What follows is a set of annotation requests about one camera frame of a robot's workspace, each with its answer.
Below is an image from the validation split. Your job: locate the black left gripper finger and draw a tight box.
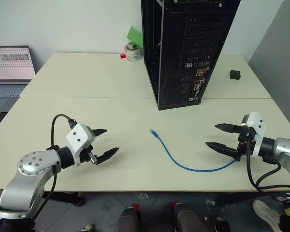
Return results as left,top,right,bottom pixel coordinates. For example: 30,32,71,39
91,128,108,137
95,147,120,165

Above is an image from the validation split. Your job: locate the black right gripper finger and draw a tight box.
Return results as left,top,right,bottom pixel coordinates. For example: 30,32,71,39
215,123,242,134
205,142,239,159

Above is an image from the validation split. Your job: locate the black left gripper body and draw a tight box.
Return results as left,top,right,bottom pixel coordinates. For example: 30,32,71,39
80,144,100,167

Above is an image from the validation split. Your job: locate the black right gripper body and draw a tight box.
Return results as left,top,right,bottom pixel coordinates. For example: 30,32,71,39
234,125,256,162

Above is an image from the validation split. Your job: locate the small black cube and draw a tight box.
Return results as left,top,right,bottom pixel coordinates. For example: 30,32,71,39
229,70,242,81

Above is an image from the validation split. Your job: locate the dark rounded shape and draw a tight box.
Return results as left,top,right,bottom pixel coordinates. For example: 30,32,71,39
116,206,143,232
171,202,210,232

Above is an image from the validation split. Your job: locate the white sneaker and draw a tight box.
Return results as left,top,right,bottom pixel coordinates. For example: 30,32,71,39
252,199,281,231

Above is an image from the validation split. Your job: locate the white tape roll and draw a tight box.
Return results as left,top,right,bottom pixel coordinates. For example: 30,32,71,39
124,41,143,62

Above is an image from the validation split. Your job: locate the black computer tower case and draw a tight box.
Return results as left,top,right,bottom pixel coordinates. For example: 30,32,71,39
140,0,241,111

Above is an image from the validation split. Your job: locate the green paper sheet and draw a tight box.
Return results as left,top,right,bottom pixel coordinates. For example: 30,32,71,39
126,26,144,50

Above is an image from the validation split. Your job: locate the grey laptop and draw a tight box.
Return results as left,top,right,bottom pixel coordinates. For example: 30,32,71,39
0,45,37,99

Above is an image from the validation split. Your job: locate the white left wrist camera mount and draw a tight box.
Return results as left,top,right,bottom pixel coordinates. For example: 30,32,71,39
65,124,96,168

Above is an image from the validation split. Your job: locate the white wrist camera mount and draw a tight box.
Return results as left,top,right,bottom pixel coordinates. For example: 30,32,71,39
65,124,96,168
241,111,267,158

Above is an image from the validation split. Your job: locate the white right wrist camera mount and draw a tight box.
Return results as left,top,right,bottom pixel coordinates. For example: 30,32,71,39
241,111,267,158

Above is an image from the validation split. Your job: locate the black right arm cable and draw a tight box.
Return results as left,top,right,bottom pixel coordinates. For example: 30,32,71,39
246,142,290,194

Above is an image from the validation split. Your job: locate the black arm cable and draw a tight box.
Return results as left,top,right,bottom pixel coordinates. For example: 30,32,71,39
33,114,77,218
246,142,290,194

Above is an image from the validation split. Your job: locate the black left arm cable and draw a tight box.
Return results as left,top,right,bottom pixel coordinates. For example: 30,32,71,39
33,114,77,218

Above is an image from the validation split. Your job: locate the blue ethernet cable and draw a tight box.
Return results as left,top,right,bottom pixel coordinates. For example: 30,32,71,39
149,128,236,173

